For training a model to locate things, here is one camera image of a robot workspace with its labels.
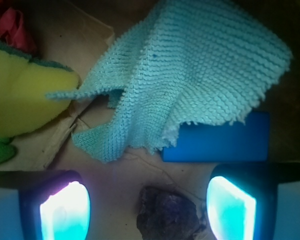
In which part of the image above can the light blue knitted cloth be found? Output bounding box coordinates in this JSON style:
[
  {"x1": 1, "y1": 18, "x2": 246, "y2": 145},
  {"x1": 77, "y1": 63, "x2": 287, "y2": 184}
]
[{"x1": 46, "y1": 0, "x2": 293, "y2": 163}]

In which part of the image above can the red crumpled cloth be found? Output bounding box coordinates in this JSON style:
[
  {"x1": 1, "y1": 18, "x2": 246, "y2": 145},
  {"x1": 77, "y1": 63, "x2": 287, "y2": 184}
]
[{"x1": 0, "y1": 7, "x2": 37, "y2": 55}]

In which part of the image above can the green plush toy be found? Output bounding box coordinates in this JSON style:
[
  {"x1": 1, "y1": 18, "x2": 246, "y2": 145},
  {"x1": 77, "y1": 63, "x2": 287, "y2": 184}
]
[{"x1": 0, "y1": 138, "x2": 17, "y2": 164}]

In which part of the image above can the brown paper bag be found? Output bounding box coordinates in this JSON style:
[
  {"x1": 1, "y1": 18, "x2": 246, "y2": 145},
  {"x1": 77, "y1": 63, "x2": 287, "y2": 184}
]
[{"x1": 0, "y1": 0, "x2": 300, "y2": 240}]

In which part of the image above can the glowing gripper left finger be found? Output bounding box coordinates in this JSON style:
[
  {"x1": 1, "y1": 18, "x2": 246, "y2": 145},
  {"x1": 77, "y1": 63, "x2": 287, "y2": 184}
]
[{"x1": 0, "y1": 170, "x2": 91, "y2": 240}]

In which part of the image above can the yellow green sponge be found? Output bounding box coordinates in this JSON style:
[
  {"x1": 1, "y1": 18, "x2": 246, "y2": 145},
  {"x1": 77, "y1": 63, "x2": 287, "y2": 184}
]
[{"x1": 0, "y1": 41, "x2": 80, "y2": 138}]

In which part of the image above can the brown grey rock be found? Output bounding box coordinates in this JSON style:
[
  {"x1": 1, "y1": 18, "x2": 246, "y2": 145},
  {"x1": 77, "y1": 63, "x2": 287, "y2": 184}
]
[{"x1": 136, "y1": 186, "x2": 207, "y2": 240}]

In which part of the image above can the blue rectangular block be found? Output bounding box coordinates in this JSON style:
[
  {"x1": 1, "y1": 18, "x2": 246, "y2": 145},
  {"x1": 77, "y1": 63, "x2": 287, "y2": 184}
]
[{"x1": 161, "y1": 111, "x2": 270, "y2": 163}]

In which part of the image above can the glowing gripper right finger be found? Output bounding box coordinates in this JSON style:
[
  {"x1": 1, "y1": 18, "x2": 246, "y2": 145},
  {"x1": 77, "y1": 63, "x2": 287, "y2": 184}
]
[{"x1": 206, "y1": 163, "x2": 300, "y2": 240}]

